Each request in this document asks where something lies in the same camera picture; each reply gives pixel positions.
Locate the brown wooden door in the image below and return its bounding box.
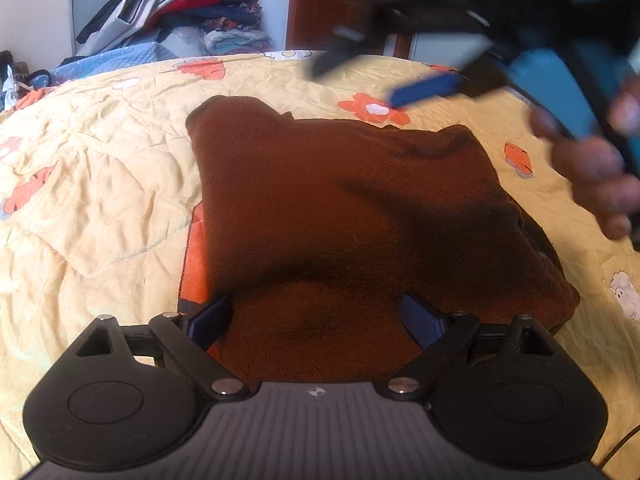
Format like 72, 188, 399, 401
287, 0, 417, 59

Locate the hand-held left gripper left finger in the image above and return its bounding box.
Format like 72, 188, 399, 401
75, 294, 251, 402

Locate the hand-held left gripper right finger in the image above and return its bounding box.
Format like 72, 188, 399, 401
387, 293, 560, 402

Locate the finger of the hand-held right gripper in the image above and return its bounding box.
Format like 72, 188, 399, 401
309, 7, 401, 80
388, 71, 473, 110

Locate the yellow floral blanket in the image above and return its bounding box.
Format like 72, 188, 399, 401
0, 49, 640, 480

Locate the person's right hand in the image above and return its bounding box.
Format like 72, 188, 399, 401
529, 74, 640, 242

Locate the blue quilted blanket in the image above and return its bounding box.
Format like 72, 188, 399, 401
54, 41, 210, 70

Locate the pile of clothes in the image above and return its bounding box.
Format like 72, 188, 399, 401
75, 0, 277, 57

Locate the brown sweater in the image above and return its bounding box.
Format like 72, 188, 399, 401
184, 94, 582, 387

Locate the grey flat panel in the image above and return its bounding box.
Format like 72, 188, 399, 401
68, 0, 135, 57

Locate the black cable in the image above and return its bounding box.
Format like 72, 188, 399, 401
599, 422, 640, 467

